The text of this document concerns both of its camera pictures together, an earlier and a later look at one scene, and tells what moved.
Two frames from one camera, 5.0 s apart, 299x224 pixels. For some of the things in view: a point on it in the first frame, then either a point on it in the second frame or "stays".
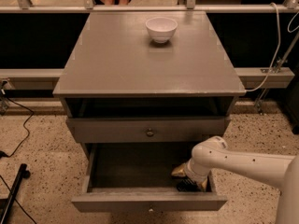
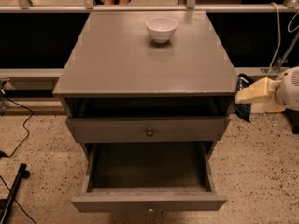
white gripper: (193, 174) -> (288, 89)
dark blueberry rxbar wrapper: (188, 185) -> (242, 109)
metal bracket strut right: (276, 70) stays
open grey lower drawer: (136, 177) stays
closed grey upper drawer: (147, 130) stays
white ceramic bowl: (161, 29) stays
